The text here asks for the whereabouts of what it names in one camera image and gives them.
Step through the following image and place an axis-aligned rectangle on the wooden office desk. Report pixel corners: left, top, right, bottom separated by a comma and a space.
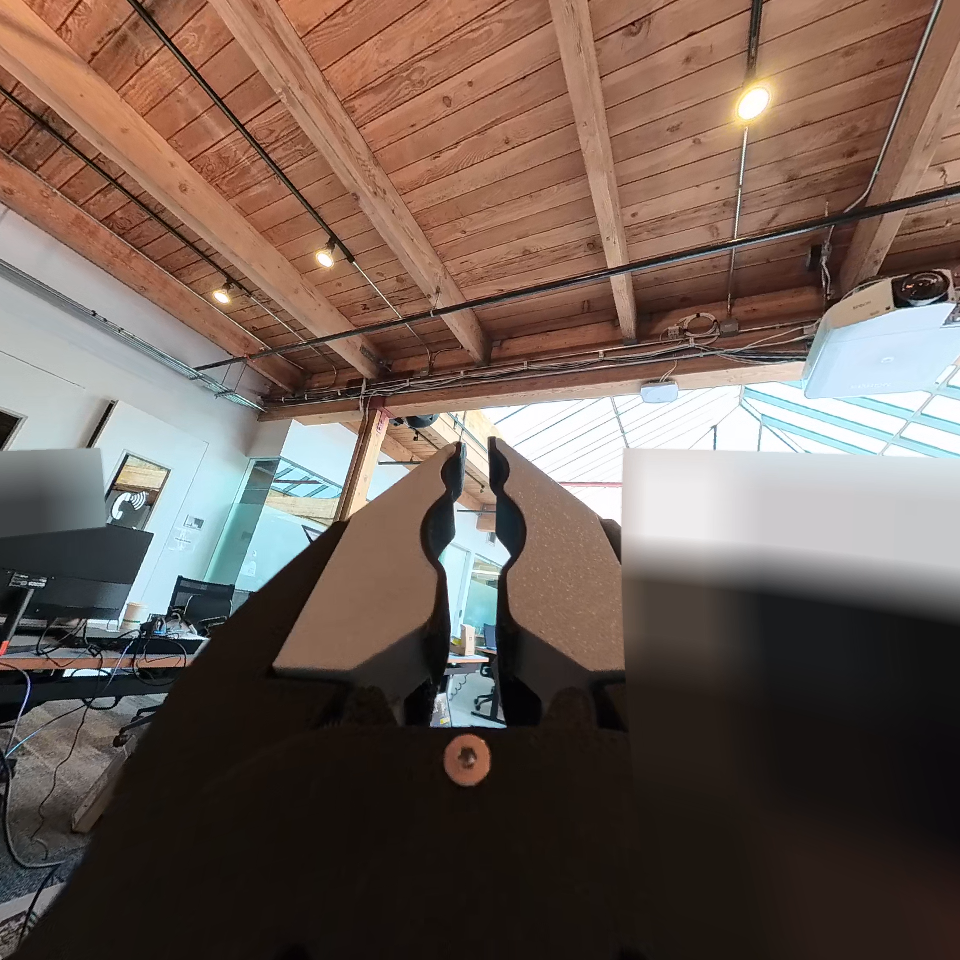
0, 630, 210, 710

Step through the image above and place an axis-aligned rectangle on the light wooden board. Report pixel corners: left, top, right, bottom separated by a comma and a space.
71, 750, 125, 834

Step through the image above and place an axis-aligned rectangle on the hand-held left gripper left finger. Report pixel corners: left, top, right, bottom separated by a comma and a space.
271, 441, 465, 710

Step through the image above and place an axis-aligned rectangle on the black ceiling pipe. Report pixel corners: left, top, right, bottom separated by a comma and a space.
193, 183, 960, 372

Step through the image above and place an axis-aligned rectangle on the frosted glass partition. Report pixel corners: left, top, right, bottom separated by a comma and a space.
204, 457, 350, 594

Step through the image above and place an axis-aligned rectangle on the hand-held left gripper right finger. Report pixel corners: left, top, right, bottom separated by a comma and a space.
486, 437, 624, 714

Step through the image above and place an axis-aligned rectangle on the black computer monitor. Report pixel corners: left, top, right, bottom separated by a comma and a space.
0, 523, 155, 646

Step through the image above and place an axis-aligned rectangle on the wooden support post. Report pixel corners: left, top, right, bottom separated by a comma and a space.
335, 408, 387, 520

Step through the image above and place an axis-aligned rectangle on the white ceiling projector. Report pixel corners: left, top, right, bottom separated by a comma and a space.
802, 270, 960, 400

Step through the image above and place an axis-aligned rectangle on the coiled white ceiling cable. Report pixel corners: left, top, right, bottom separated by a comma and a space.
667, 313, 740, 342

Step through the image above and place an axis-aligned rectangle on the grey wall cable tray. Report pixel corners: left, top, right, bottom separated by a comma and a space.
0, 256, 264, 411

